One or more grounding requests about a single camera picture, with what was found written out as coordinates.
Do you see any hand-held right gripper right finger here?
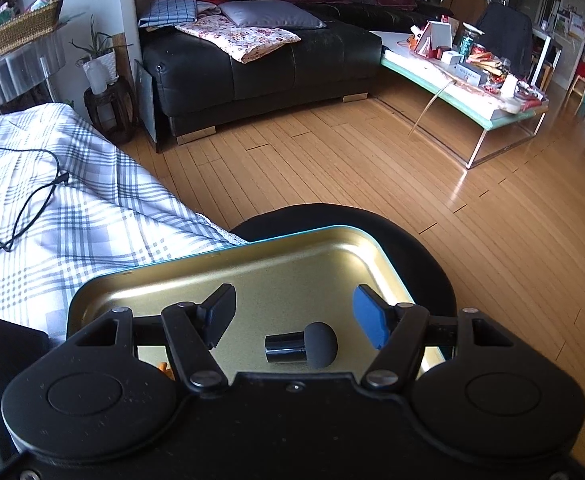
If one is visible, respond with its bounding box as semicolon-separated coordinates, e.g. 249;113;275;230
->
353;285;516;392

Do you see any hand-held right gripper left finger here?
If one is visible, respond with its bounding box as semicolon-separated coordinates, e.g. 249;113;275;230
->
75;284;236;393

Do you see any gold metal tray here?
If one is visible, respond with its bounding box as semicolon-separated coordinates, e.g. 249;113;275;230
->
66;224;446;377

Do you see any black round stool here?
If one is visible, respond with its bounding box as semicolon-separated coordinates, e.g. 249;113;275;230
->
230;202;457;361

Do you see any plaid bed blanket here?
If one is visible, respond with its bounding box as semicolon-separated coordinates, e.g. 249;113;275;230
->
0;102;246;411

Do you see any black flat panel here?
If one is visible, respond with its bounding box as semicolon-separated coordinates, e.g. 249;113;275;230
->
0;314;49;466

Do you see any framed panel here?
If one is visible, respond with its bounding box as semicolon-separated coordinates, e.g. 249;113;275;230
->
133;58;159;155

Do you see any wooden plant stand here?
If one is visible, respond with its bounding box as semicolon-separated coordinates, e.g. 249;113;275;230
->
83;80;136;143

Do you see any black leather sofa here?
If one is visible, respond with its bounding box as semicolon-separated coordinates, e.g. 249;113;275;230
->
135;0;453;153

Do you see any glass coffee table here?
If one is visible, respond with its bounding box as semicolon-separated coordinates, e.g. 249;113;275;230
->
370;30;551;170

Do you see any long white box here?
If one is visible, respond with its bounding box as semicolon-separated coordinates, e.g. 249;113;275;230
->
455;62;486;86

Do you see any white frosted vase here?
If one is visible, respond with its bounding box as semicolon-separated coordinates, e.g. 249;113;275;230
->
83;60;108;96

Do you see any potted plant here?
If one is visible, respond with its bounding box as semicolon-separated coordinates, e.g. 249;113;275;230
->
70;15;133;88

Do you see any floral cloth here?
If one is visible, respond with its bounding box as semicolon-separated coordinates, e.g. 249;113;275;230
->
175;14;302;64

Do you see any white triangular box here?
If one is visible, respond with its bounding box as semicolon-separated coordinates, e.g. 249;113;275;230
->
415;21;456;56

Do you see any teal glass jar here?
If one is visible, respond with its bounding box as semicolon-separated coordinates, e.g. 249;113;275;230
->
460;24;486;56

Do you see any large grey cushion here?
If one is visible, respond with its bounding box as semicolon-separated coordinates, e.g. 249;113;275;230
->
218;1;327;30

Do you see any blue checked cloth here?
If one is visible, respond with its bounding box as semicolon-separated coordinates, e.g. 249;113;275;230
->
138;0;197;28

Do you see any black chair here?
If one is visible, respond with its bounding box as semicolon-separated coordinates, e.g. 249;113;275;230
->
475;2;533;83

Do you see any glass side table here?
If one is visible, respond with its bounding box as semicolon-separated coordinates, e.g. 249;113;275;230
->
0;22;68;116

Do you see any cardboard box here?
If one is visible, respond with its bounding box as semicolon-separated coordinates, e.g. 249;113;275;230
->
443;0;488;26

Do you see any white desk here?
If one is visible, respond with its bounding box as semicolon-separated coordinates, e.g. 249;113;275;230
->
533;27;566;91

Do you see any wicker basket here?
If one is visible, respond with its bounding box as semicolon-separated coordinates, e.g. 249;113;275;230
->
0;0;66;56

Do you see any black cable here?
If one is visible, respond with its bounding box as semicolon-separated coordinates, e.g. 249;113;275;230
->
0;147;70;253

